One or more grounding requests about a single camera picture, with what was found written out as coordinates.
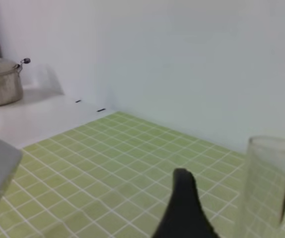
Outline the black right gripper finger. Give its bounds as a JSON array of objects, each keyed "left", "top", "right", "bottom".
[{"left": 152, "top": 168, "right": 219, "bottom": 238}]

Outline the green grid tablecloth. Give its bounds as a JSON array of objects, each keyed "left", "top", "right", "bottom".
[{"left": 0, "top": 112, "right": 244, "bottom": 238}]

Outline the stainless steel pot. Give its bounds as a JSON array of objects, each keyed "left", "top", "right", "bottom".
[{"left": 0, "top": 58, "right": 31, "bottom": 106}]

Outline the clear glass test tube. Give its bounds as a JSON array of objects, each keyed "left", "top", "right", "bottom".
[{"left": 234, "top": 136, "right": 285, "bottom": 238}]

